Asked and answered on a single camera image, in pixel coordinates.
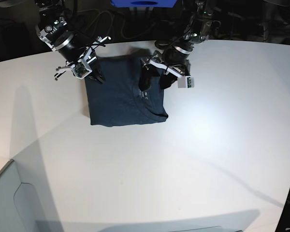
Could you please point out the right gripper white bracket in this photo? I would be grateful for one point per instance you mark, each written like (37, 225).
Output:
(70, 47)

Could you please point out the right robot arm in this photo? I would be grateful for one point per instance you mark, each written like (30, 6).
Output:
(60, 35)

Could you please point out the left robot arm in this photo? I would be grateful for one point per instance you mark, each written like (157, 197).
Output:
(198, 16)

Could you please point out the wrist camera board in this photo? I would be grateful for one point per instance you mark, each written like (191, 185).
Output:
(185, 82)
(81, 70)

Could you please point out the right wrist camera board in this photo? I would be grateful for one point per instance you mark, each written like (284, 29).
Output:
(81, 70)

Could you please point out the blue box with oval hole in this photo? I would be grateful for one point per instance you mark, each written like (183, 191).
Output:
(143, 3)

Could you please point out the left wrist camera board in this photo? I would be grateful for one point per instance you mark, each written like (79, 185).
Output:
(185, 82)

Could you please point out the dark blue T-shirt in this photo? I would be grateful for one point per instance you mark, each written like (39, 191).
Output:
(118, 101)

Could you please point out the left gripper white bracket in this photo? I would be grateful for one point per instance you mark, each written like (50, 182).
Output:
(173, 59)

